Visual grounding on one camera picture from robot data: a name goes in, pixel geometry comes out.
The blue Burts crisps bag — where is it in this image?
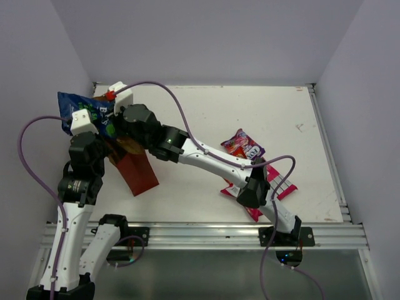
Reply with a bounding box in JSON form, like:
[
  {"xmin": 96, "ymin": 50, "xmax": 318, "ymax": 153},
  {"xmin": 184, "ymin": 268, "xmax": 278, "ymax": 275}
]
[{"xmin": 57, "ymin": 92, "xmax": 117, "ymax": 139}]

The red paper bag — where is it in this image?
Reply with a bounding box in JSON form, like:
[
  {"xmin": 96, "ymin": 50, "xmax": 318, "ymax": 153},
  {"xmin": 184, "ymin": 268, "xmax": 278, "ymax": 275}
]
[{"xmin": 92, "ymin": 93, "xmax": 160, "ymax": 197}]

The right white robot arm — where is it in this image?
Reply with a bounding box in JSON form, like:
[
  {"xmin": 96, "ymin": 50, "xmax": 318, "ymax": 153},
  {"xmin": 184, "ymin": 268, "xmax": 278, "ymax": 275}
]
[{"xmin": 113, "ymin": 104, "xmax": 301, "ymax": 246}]

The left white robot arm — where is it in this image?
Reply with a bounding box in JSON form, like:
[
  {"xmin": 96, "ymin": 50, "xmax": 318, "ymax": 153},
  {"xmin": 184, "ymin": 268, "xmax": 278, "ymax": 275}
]
[{"xmin": 26, "ymin": 132, "xmax": 130, "ymax": 299}]

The pink foil snack bag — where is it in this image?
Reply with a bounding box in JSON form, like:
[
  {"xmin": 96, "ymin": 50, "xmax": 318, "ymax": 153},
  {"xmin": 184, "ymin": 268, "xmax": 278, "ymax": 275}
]
[{"xmin": 220, "ymin": 164, "xmax": 298, "ymax": 222}]

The red snack packet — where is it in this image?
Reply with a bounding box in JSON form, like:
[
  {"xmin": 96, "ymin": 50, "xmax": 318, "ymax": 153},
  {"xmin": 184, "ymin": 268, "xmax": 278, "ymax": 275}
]
[{"xmin": 231, "ymin": 147, "xmax": 247, "ymax": 159}]

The purple candy packet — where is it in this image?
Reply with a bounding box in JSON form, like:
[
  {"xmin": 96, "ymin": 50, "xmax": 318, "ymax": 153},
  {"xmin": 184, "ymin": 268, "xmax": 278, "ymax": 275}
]
[{"xmin": 221, "ymin": 128, "xmax": 265, "ymax": 161}]

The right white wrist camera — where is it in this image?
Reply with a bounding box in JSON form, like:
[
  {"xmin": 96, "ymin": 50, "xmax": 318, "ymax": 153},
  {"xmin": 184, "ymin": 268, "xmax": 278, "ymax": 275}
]
[{"xmin": 105, "ymin": 81, "xmax": 133, "ymax": 111}]

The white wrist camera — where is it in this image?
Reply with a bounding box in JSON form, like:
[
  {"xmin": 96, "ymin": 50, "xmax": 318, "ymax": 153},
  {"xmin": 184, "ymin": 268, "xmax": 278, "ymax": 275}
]
[
  {"xmin": 70, "ymin": 109, "xmax": 98, "ymax": 136},
  {"xmin": 105, "ymin": 81, "xmax": 133, "ymax": 111}
]

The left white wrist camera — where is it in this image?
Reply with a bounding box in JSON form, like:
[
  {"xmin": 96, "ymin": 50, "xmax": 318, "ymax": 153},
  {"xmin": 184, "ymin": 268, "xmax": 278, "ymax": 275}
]
[{"xmin": 70, "ymin": 109, "xmax": 98, "ymax": 136}]

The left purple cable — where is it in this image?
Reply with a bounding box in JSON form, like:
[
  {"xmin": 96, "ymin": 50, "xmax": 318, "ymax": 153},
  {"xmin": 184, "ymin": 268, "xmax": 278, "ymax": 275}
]
[{"xmin": 17, "ymin": 116, "xmax": 71, "ymax": 299}]

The purple cable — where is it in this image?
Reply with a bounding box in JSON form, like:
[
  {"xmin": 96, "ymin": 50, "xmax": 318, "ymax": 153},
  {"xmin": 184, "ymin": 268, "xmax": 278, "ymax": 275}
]
[
  {"xmin": 114, "ymin": 81, "xmax": 328, "ymax": 300},
  {"xmin": 17, "ymin": 116, "xmax": 71, "ymax": 299}
]

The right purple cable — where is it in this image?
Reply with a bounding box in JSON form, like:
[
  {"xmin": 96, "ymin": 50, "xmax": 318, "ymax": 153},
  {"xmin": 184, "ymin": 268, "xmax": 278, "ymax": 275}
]
[{"xmin": 114, "ymin": 81, "xmax": 328, "ymax": 300}]

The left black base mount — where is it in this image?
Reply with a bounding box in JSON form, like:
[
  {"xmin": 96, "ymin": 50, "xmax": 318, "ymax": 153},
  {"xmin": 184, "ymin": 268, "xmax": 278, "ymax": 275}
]
[{"xmin": 117, "ymin": 226, "xmax": 150, "ymax": 248}]

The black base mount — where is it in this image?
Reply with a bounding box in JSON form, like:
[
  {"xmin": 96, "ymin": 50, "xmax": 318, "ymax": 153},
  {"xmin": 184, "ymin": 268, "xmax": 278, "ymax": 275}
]
[
  {"xmin": 117, "ymin": 226, "xmax": 150, "ymax": 248},
  {"xmin": 258, "ymin": 226, "xmax": 316, "ymax": 247}
]

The aluminium right side rail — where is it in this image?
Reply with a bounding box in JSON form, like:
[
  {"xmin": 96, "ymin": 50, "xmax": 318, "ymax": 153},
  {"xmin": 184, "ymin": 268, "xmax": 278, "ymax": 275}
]
[{"xmin": 306, "ymin": 84, "xmax": 353, "ymax": 224}]

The aluminium rail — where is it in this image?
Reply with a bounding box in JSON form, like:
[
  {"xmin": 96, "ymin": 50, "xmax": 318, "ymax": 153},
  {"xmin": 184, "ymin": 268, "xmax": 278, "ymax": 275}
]
[
  {"xmin": 40, "ymin": 221, "xmax": 369, "ymax": 251},
  {"xmin": 306, "ymin": 84, "xmax": 353, "ymax": 224}
]

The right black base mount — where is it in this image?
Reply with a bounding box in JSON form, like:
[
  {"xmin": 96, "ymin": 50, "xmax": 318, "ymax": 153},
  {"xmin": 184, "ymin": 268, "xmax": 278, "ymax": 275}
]
[{"xmin": 258, "ymin": 226, "xmax": 316, "ymax": 247}]

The aluminium front rail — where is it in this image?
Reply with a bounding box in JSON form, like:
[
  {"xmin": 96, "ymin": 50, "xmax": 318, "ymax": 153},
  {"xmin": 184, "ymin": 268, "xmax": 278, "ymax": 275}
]
[{"xmin": 40, "ymin": 221, "xmax": 369, "ymax": 251}]

